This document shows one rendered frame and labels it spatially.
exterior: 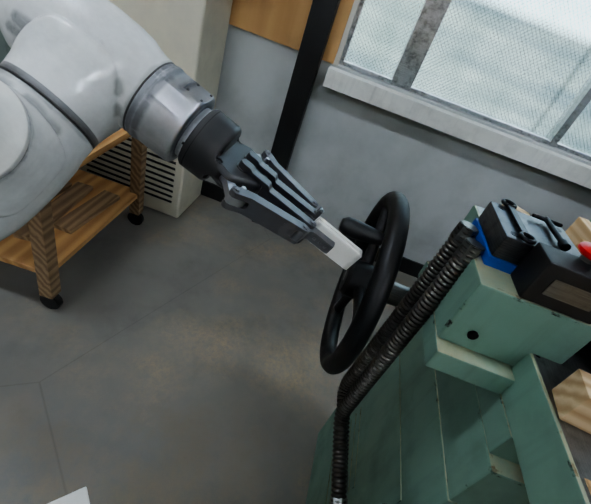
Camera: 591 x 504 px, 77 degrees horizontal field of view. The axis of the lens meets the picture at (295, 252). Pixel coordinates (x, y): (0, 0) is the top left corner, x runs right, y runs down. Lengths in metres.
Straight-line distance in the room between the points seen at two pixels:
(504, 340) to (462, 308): 0.06
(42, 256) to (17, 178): 0.98
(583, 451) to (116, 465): 1.06
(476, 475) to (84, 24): 0.62
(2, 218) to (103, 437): 0.93
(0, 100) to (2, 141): 0.03
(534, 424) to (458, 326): 0.11
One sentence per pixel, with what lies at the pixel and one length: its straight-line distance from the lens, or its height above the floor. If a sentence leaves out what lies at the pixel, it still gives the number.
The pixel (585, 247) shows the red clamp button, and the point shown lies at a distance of 0.47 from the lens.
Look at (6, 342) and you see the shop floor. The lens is 1.49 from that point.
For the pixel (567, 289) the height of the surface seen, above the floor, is 0.99.
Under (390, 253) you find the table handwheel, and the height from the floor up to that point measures 0.93.
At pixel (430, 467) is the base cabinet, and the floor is 0.68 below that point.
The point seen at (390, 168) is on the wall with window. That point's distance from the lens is 1.90.
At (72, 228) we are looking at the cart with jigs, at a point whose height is 0.20.
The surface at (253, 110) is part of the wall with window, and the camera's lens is 1.92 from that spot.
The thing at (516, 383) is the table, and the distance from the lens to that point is 0.51.
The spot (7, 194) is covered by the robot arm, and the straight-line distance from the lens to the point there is 0.40.
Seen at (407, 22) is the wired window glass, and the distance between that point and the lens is 1.84.
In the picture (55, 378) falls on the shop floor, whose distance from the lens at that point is 1.38.
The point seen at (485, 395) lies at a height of 0.82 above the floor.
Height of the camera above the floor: 1.15
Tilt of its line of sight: 36 degrees down
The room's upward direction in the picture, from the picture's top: 21 degrees clockwise
